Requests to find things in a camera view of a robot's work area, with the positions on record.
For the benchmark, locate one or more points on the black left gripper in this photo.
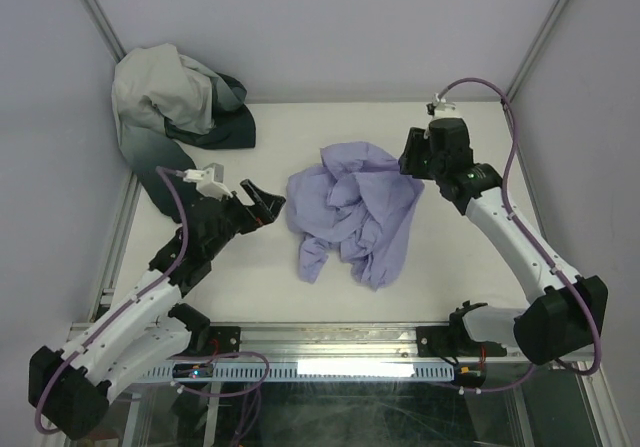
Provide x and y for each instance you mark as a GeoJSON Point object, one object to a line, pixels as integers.
{"type": "Point", "coordinates": [441, 159]}

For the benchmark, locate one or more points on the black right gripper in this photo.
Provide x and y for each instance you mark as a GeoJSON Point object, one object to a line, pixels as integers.
{"type": "Point", "coordinates": [223, 217]}

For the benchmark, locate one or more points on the lavender purple jacket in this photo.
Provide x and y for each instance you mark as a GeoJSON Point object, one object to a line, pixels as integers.
{"type": "Point", "coordinates": [355, 202]}

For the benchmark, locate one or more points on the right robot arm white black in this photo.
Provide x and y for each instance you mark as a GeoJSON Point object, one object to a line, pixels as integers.
{"type": "Point", "coordinates": [255, 277]}

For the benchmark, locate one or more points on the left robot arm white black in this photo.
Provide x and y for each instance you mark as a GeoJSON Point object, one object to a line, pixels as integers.
{"type": "Point", "coordinates": [72, 387]}

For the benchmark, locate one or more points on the grey and dark green jacket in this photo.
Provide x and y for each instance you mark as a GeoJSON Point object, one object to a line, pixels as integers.
{"type": "Point", "coordinates": [162, 99]}

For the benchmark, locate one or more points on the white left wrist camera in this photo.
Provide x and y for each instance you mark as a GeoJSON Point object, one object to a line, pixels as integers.
{"type": "Point", "coordinates": [208, 181]}

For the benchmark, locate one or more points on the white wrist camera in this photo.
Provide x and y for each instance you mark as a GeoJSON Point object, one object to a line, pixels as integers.
{"type": "Point", "coordinates": [440, 108]}
{"type": "Point", "coordinates": [208, 181]}

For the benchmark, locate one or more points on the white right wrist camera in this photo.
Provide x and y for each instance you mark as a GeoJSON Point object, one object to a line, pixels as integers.
{"type": "Point", "coordinates": [440, 108]}

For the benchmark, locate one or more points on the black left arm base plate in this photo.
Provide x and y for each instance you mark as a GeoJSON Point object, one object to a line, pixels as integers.
{"type": "Point", "coordinates": [217, 339]}

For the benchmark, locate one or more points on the aluminium mounting rail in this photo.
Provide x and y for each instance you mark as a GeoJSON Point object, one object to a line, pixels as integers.
{"type": "Point", "coordinates": [330, 339]}

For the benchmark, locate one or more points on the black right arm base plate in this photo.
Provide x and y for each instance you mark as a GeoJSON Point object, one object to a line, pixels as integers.
{"type": "Point", "coordinates": [453, 341]}

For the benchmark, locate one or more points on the grey slotted cable duct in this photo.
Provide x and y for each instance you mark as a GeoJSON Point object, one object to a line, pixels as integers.
{"type": "Point", "coordinates": [309, 370]}

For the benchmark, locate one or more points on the aluminium right corner post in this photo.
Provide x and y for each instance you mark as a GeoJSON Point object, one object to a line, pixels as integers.
{"type": "Point", "coordinates": [542, 37]}

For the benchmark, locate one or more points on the aluminium corner post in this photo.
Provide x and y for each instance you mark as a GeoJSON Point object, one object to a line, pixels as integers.
{"type": "Point", "coordinates": [542, 37]}
{"type": "Point", "coordinates": [105, 28]}

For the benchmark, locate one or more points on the aluminium left corner post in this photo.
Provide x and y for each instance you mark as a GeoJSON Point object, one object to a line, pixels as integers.
{"type": "Point", "coordinates": [105, 28]}

